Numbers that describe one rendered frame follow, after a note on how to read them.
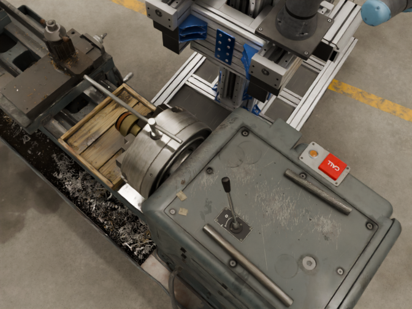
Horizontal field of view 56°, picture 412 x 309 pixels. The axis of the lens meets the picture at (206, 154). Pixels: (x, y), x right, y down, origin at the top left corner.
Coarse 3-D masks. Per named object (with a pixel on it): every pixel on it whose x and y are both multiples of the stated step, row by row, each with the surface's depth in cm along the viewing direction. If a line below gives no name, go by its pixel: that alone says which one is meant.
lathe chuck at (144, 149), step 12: (180, 108) 126; (156, 120) 117; (168, 120) 118; (180, 120) 119; (192, 120) 122; (144, 132) 116; (132, 144) 116; (144, 144) 115; (156, 144) 115; (132, 156) 117; (144, 156) 115; (132, 168) 118; (144, 168) 116; (132, 180) 121
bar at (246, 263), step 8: (208, 224) 101; (208, 232) 100; (216, 232) 100; (216, 240) 99; (224, 240) 99; (224, 248) 98; (232, 248) 98; (232, 256) 98; (240, 256) 97; (248, 264) 96; (256, 272) 96; (264, 280) 95; (272, 288) 94; (280, 288) 95; (280, 296) 94; (288, 296) 94; (288, 304) 93
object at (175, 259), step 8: (152, 240) 140; (160, 248) 152; (160, 256) 166; (168, 256) 153; (176, 256) 137; (168, 264) 163; (176, 264) 154; (184, 264) 136; (184, 272) 155; (192, 272) 135; (192, 280) 156; (200, 280) 134; (200, 288) 155; (208, 288) 133; (208, 296) 149; (216, 296) 132; (216, 304) 151; (224, 304) 131
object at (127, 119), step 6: (126, 114) 133; (132, 114) 133; (120, 120) 132; (126, 120) 131; (132, 120) 131; (138, 120) 131; (120, 126) 132; (126, 126) 130; (132, 126) 131; (138, 126) 131; (120, 132) 133; (126, 132) 130; (132, 132) 131; (138, 132) 130
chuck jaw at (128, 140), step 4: (128, 136) 129; (132, 136) 130; (124, 140) 130; (128, 140) 129; (132, 140) 129; (124, 144) 128; (128, 144) 128; (124, 148) 127; (124, 152) 126; (120, 156) 125; (116, 160) 124; (120, 160) 124; (116, 164) 127; (120, 164) 125; (120, 168) 127; (124, 176) 125
